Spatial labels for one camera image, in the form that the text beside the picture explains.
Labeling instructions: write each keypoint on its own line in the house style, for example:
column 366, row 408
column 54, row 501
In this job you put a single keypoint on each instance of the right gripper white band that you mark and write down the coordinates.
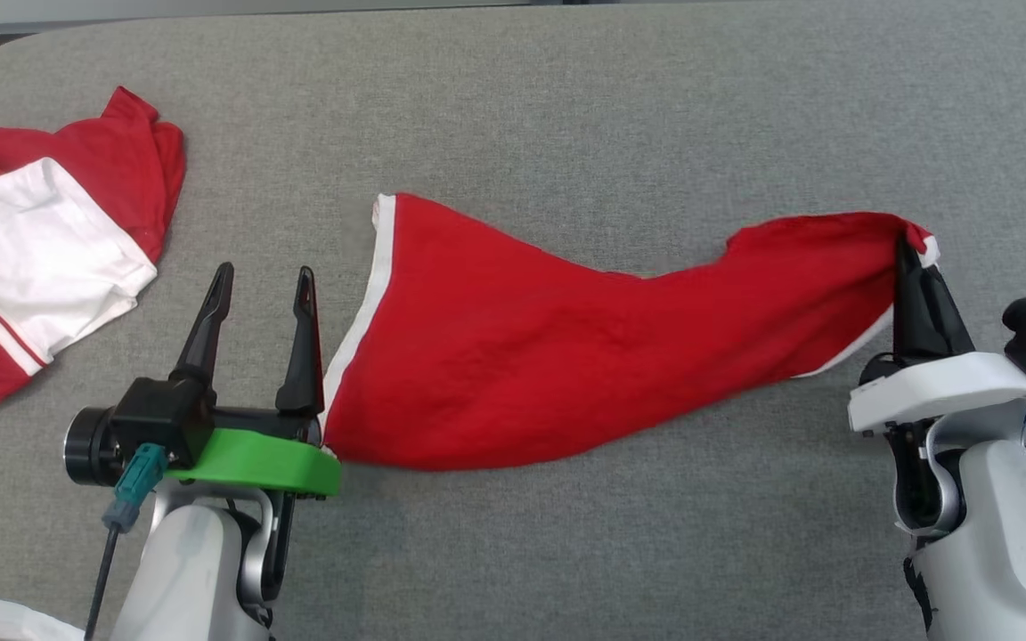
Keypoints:
column 940, row 387

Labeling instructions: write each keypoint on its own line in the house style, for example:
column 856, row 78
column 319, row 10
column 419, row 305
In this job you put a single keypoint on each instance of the red and white basketball jersey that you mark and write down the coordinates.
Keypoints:
column 50, row 258

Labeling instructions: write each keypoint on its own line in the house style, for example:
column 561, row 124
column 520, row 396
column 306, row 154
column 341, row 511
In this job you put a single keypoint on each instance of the red shorts with white trim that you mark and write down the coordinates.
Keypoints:
column 513, row 374

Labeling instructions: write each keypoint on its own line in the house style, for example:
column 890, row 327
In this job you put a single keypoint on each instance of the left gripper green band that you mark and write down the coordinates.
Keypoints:
column 264, row 463

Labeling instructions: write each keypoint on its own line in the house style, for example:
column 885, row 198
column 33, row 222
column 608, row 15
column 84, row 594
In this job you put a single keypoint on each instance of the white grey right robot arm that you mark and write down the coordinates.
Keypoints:
column 1003, row 534

